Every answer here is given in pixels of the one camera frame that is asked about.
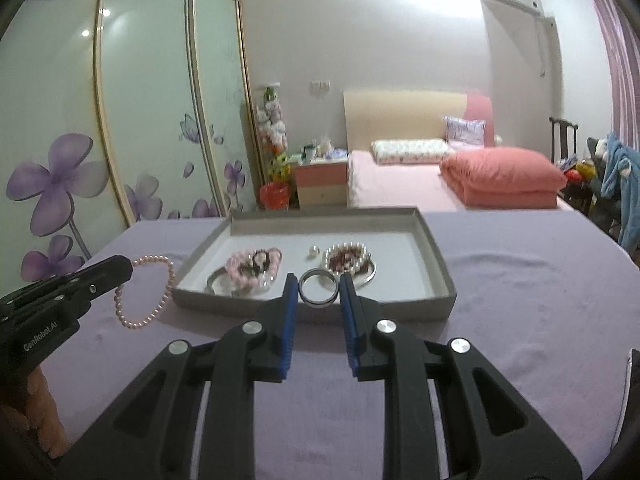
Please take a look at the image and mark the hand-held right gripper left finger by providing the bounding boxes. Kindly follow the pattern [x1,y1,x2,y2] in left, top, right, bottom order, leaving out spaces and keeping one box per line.
[55,272,300,480]

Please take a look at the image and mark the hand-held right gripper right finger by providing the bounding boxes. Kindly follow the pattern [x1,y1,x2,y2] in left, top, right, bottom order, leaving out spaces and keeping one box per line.
[339,272,584,480]

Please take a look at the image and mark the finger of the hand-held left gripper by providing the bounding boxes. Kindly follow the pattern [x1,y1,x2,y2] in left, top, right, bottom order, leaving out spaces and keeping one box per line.
[47,255,135,313]

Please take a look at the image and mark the silver ring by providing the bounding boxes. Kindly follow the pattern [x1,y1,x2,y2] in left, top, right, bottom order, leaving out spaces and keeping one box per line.
[298,267,342,307]

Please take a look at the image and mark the pink pearl bracelet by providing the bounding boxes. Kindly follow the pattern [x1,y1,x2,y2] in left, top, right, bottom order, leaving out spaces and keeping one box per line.
[113,254,175,331]

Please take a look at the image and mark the dark red bead bracelet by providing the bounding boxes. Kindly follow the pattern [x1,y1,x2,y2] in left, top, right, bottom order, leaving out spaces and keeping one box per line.
[327,249,359,271]

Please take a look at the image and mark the black bead bracelet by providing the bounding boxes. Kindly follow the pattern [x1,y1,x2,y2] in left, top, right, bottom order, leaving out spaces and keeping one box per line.
[249,249,281,276]

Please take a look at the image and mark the white pearl bracelet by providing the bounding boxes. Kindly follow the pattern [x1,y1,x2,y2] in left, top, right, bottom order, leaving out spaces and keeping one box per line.
[320,242,371,277]

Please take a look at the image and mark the pink glass bead bracelet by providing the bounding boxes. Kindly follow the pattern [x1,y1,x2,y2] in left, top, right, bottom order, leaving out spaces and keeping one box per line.
[226,247,284,289]

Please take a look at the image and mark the grey cardboard tray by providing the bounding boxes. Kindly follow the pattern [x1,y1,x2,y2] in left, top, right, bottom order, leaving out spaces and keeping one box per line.
[172,207,459,324]

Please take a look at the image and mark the person's left hand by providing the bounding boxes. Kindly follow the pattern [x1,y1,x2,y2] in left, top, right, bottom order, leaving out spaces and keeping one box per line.
[0,366,69,462]

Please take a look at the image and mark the silver open bangle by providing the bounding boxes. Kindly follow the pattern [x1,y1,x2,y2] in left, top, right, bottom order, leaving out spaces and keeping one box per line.
[204,264,282,295]

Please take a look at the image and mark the red basket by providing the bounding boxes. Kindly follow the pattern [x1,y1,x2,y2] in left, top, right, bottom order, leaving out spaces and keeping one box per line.
[258,182,292,211]

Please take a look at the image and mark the pink and beige nightstand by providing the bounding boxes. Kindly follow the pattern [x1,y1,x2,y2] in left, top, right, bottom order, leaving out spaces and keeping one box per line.
[292,159,350,207]

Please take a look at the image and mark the bed with pink sheet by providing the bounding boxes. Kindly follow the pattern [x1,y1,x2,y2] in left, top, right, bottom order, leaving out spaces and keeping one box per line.
[346,147,574,211]

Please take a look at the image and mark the floral sliding door wardrobe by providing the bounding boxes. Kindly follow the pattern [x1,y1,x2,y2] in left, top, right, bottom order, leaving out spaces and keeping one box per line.
[0,0,262,282]

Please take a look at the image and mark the purple tablecloth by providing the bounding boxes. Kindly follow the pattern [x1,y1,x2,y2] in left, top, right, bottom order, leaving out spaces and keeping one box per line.
[15,209,640,480]

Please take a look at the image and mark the floral white pillow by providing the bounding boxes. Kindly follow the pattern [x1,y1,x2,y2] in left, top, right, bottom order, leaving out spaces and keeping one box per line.
[370,138,451,166]

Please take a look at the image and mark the plush toy bouquet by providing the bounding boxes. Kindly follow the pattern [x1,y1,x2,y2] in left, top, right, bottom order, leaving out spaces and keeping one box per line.
[253,82,291,184]

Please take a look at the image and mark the folded pink quilt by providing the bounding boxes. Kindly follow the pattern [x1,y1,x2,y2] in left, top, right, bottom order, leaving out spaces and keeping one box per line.
[439,145,569,209]

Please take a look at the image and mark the beige and pink headboard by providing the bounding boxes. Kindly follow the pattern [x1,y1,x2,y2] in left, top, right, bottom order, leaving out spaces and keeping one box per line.
[342,89,496,152]

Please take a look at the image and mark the purple square pillow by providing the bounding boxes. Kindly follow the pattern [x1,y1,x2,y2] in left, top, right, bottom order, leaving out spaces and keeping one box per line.
[443,115,487,147]

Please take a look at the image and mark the colourful clothes pile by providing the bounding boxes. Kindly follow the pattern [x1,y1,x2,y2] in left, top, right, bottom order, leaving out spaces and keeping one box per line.
[562,157,601,182]

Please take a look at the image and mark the dark wooden chair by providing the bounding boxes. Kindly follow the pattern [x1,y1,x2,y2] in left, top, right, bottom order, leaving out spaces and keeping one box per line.
[548,115,581,167]

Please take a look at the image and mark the pink curtain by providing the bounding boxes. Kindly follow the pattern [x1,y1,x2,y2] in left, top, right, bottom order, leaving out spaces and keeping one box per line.
[579,0,640,162]

